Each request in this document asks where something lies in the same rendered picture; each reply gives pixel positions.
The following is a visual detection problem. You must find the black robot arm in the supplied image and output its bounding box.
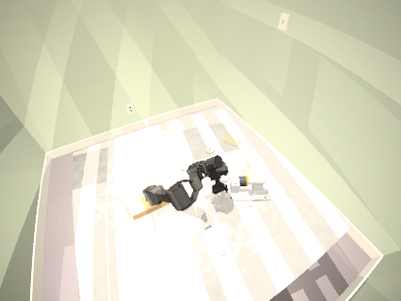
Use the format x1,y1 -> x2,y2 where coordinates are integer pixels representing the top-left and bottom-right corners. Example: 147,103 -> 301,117
142,155 -> 229,211

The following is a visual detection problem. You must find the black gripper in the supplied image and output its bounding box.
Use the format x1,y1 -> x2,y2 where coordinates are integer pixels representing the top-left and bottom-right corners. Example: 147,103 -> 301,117
208,170 -> 230,194

